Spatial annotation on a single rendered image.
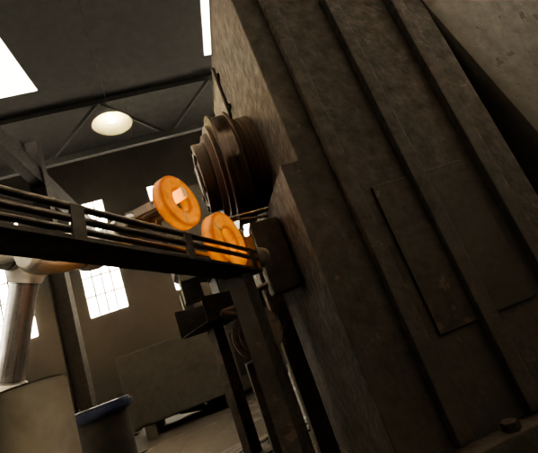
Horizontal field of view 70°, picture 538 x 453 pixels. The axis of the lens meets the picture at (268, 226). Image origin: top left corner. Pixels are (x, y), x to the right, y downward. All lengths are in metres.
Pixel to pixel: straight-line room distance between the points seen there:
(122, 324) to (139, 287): 1.10
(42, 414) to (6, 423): 0.05
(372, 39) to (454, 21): 0.30
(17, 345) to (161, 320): 9.91
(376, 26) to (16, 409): 1.38
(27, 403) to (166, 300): 10.90
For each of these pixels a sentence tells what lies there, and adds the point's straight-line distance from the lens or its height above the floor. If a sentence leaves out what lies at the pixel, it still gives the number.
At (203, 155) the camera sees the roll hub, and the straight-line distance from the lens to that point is 1.47.
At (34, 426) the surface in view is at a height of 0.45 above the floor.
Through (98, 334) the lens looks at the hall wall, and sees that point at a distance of 11.96.
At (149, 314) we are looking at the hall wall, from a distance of 11.68.
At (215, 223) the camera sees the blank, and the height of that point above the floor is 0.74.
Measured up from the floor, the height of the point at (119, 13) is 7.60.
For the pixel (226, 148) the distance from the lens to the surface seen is 1.38.
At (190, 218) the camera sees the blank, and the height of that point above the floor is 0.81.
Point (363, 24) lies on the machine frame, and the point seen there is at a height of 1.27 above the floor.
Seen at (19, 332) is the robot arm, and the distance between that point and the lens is 1.78.
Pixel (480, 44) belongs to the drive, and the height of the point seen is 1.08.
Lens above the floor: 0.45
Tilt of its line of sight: 15 degrees up
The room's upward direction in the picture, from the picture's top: 21 degrees counter-clockwise
